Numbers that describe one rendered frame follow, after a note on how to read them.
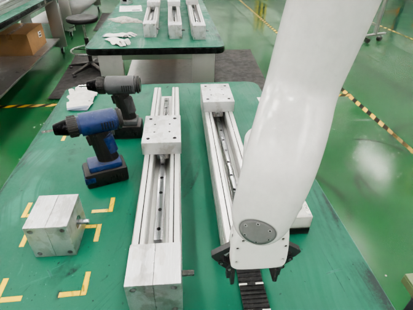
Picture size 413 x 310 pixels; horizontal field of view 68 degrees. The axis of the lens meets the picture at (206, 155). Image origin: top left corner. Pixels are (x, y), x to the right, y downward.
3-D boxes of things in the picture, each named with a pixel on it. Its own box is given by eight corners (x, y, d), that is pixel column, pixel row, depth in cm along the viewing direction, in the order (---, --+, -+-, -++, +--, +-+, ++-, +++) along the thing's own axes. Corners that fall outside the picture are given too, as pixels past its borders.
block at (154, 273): (195, 310, 60) (195, 282, 54) (130, 315, 59) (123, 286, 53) (193, 269, 67) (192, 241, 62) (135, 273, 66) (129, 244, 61)
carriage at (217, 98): (233, 118, 111) (235, 101, 107) (203, 119, 110) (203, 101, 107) (227, 99, 124) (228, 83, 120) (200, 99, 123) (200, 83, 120)
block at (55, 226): (88, 254, 70) (78, 226, 64) (35, 257, 69) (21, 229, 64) (96, 221, 78) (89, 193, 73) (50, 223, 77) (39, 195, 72)
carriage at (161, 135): (181, 161, 90) (180, 141, 86) (143, 162, 89) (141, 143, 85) (180, 133, 103) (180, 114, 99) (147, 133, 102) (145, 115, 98)
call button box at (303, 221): (308, 234, 76) (313, 215, 72) (269, 235, 75) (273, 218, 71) (297, 210, 82) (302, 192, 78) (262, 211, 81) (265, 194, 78)
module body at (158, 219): (182, 270, 67) (180, 245, 62) (135, 273, 66) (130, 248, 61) (179, 106, 132) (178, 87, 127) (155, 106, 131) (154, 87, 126)
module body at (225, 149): (268, 264, 68) (273, 239, 63) (223, 267, 67) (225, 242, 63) (223, 104, 133) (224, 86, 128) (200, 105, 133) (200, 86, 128)
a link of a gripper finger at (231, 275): (218, 265, 56) (217, 286, 59) (236, 264, 56) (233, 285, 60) (216, 250, 58) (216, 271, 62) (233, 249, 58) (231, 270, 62)
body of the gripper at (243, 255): (235, 233, 48) (230, 276, 54) (299, 230, 48) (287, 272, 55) (228, 200, 54) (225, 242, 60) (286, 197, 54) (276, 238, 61)
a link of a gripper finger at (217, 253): (209, 246, 54) (212, 265, 57) (253, 240, 54) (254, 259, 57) (208, 240, 55) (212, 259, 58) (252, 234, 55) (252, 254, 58)
